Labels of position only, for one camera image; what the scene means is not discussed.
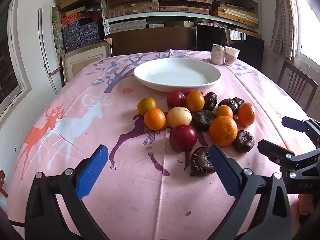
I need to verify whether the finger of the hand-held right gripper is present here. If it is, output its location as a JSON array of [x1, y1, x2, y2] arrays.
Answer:
[[281, 116, 320, 145], [257, 139, 320, 173]]

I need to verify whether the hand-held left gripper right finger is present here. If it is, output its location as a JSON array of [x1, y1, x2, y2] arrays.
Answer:
[[209, 144, 293, 240]]

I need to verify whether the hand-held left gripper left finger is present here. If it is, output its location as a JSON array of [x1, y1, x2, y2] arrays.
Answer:
[[25, 144, 110, 240]]

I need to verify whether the dark water chestnut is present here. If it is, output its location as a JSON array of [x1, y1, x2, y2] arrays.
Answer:
[[191, 110, 216, 131], [218, 98, 239, 115], [233, 130, 255, 153], [203, 92, 218, 111], [190, 146, 217, 177], [232, 97, 247, 108]]

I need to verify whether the large orange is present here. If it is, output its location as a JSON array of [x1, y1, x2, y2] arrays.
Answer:
[[209, 115, 238, 146]]

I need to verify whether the bumpy mandarin orange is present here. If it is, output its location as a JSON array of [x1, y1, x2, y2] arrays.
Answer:
[[237, 102, 256, 126]]

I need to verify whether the large red plum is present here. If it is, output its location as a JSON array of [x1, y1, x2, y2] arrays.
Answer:
[[169, 124, 198, 153]]

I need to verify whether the small orange tangerine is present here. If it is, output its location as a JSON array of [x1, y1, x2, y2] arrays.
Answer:
[[215, 105, 234, 119]]

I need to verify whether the pale yellow apple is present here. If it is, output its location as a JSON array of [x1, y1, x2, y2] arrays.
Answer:
[[167, 107, 192, 128]]

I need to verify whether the yellowish tangerine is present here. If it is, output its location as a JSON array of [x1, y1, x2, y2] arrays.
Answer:
[[137, 97, 157, 116]]

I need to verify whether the white ceramic plate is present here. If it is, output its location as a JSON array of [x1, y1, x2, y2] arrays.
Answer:
[[133, 59, 222, 93]]

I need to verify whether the person's right hand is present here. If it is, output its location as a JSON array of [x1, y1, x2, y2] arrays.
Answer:
[[298, 194, 317, 216]]

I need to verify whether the pink deer print tablecloth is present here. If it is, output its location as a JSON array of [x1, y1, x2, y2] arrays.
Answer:
[[5, 50, 315, 240]]

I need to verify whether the dark wooden chair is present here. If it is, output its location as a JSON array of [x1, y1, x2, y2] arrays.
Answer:
[[276, 60, 318, 110]]

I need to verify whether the white paper cup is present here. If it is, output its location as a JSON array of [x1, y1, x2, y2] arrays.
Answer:
[[224, 46, 240, 67]]

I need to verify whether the checked curtain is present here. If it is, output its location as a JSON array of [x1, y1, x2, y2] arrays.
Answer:
[[270, 0, 300, 60]]

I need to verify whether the pink drink can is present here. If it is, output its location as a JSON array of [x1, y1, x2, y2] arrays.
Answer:
[[210, 44, 227, 65]]

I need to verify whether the white panel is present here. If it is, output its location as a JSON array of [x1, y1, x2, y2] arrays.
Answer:
[[38, 7, 62, 94]]

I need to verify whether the stack of blue patterned boxes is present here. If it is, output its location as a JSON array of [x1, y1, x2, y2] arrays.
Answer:
[[61, 14, 103, 52]]

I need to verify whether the white framed window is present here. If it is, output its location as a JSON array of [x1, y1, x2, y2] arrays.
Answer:
[[0, 0, 33, 120]]

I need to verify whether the brown wooden board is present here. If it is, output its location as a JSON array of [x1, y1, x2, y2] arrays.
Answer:
[[104, 27, 198, 57]]

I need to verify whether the green marbled slab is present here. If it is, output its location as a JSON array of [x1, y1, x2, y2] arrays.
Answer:
[[51, 6, 66, 55]]

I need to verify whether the white metal shelf rack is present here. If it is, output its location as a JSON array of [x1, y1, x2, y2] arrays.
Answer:
[[100, 0, 262, 35]]

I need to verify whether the stack of woven boxes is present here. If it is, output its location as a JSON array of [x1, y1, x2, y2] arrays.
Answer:
[[105, 0, 260, 33]]

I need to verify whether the wooden picture frame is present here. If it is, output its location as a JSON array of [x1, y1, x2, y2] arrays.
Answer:
[[61, 39, 112, 85]]

